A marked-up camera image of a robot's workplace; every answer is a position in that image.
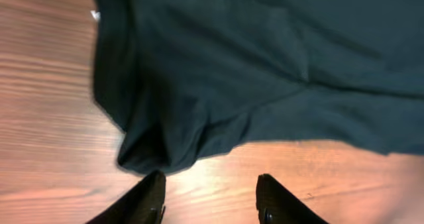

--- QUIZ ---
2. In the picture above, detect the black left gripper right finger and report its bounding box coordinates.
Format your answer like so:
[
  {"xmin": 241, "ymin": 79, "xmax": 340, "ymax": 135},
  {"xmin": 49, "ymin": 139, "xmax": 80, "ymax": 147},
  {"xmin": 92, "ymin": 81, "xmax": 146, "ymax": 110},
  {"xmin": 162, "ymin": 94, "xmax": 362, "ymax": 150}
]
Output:
[{"xmin": 256, "ymin": 174, "xmax": 328, "ymax": 224}]

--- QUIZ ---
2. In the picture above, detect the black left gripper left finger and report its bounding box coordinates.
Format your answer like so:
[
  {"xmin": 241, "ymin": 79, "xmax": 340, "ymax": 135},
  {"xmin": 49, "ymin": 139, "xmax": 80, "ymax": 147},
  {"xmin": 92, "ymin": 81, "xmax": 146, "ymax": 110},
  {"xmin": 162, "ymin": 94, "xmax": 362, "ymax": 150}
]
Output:
[{"xmin": 87, "ymin": 171, "xmax": 166, "ymax": 224}]

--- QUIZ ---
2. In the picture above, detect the black t-shirt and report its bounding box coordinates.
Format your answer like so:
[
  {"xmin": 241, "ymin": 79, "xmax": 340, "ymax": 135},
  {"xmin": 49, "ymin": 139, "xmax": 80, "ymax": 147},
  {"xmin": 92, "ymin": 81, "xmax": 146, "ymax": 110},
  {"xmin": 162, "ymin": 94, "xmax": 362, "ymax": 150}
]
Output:
[{"xmin": 93, "ymin": 0, "xmax": 423, "ymax": 174}]

